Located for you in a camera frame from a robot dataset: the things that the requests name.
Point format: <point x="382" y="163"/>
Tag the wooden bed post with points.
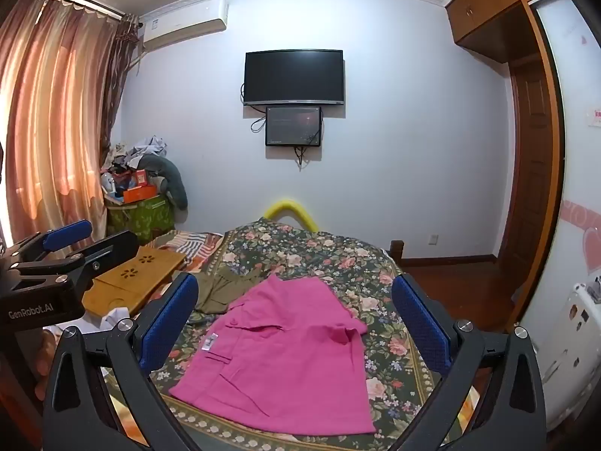
<point x="396" y="251"/>

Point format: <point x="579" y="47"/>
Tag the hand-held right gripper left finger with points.
<point x="169" y="314"/>

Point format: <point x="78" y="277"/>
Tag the black wall television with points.
<point x="293" y="77"/>

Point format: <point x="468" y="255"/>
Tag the white appliance with stickers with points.
<point x="573" y="338"/>

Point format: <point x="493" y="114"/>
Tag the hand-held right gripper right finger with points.
<point x="422" y="319"/>

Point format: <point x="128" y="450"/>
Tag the white air conditioner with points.
<point x="183" y="23"/>

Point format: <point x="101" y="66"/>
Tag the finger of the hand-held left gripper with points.
<point x="65" y="235"/>
<point x="110" y="249"/>

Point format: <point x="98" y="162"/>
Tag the white wardrobe door pink hearts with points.
<point x="577" y="159"/>

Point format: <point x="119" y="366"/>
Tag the pile of clothes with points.
<point x="141" y="148"/>

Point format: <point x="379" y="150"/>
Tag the white cloth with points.
<point x="117" y="317"/>

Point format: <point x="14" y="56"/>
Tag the grey plush toy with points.
<point x="171" y="178"/>

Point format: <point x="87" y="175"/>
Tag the pink pants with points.
<point x="281" y="361"/>

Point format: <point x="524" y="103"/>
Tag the green storage box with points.
<point x="141" y="218"/>

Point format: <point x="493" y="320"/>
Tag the yellow foam tube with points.
<point x="286" y="206"/>

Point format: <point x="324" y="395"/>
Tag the person's left hand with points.
<point x="47" y="361"/>

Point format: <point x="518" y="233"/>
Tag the orange pink curtain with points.
<point x="51" y="117"/>

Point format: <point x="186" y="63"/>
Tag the striped cloth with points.
<point x="192" y="249"/>

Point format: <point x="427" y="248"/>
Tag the small black wall monitor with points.
<point x="293" y="126"/>

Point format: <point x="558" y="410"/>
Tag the wooden overhead cabinet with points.
<point x="497" y="9"/>

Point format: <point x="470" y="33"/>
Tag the wooden lap desk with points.
<point x="126" y="282"/>

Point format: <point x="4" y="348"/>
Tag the floral bedspread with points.
<point x="375" y="282"/>

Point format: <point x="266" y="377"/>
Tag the olive green pants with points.
<point x="220" y="291"/>

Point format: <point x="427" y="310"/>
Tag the dark brown curtain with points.
<point x="124" y="65"/>

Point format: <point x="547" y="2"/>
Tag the orange box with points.
<point x="140" y="193"/>

